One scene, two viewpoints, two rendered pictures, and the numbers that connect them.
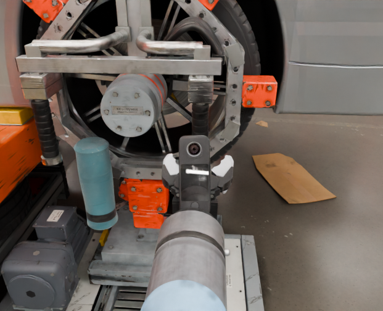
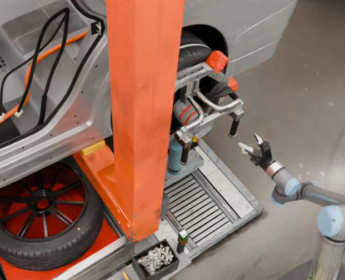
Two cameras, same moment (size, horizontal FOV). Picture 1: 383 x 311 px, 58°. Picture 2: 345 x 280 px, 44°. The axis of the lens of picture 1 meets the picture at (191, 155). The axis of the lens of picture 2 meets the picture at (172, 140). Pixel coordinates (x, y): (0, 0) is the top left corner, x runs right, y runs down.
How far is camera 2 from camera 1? 198 cm
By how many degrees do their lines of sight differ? 41
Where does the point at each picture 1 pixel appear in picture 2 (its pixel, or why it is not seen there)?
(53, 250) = not seen: hidden behind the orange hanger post
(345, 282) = (240, 129)
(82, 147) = (178, 148)
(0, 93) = (97, 137)
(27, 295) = not seen: hidden behind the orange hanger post
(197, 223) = (279, 165)
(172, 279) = (288, 180)
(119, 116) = (201, 132)
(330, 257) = (226, 118)
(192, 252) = (285, 173)
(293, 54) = (231, 59)
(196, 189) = (269, 155)
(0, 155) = not seen: hidden behind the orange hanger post
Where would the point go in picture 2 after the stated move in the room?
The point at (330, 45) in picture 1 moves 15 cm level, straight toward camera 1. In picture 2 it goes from (245, 49) to (255, 66)
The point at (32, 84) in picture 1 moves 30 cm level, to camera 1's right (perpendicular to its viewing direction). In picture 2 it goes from (189, 143) to (232, 115)
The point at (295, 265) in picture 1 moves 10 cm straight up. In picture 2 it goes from (215, 132) to (217, 124)
